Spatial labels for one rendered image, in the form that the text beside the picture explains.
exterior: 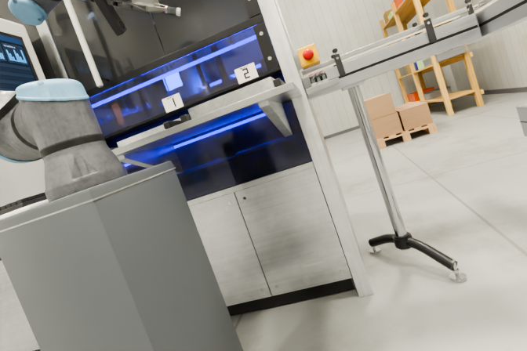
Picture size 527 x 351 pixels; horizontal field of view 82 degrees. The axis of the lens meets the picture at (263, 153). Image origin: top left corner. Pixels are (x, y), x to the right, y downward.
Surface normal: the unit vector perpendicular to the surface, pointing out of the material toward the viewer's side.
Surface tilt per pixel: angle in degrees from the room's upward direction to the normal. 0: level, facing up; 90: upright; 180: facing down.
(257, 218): 90
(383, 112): 90
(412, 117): 90
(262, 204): 90
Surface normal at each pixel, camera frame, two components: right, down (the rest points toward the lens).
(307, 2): -0.24, 0.16
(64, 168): -0.03, -0.24
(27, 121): -0.43, 0.22
